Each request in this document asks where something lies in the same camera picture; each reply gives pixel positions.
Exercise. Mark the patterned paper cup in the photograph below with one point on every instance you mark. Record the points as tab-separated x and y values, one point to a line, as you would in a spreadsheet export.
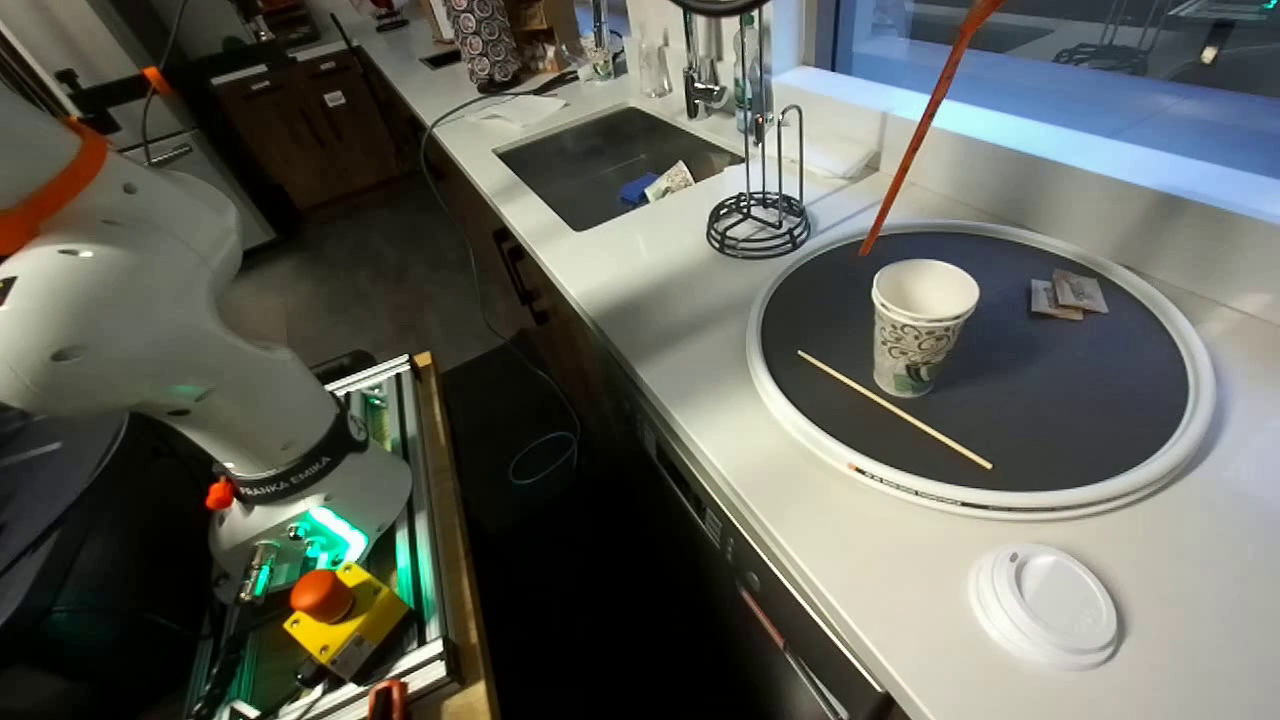
919	318

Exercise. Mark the dark sugar sachet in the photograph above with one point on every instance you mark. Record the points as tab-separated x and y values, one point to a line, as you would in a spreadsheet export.
1044	300
1079	292

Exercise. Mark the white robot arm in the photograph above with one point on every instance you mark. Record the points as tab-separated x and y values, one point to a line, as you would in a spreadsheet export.
108	306

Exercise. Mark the loose wooden stirrer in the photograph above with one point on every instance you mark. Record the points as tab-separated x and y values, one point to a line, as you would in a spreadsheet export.
893	411

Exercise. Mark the round black white-rimmed tray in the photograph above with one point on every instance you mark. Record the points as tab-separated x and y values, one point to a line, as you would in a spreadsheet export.
1075	419

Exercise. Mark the orange stirrer packet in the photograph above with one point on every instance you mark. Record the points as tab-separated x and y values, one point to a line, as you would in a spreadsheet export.
959	50

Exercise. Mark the black recessed sink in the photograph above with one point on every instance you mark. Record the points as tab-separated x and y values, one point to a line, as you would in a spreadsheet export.
598	171

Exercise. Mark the metal tap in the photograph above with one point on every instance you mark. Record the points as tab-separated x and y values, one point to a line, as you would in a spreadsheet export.
727	59

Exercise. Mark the dark sugar sachet front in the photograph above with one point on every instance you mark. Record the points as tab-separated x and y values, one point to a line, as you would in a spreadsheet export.
1044	300

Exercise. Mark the white plastic cup lid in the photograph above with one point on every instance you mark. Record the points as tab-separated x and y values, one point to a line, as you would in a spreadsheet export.
1043	606

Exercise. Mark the wooden cabinet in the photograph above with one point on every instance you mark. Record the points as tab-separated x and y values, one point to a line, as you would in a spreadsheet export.
313	127

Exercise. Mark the dark sugar sachet back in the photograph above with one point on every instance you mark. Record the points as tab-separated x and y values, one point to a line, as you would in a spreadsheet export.
1079	292

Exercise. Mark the yellow emergency stop box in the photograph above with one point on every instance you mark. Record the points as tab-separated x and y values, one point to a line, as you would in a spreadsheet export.
341	618

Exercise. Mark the black wire cup holder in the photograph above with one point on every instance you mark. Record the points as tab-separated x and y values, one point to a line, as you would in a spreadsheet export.
769	215

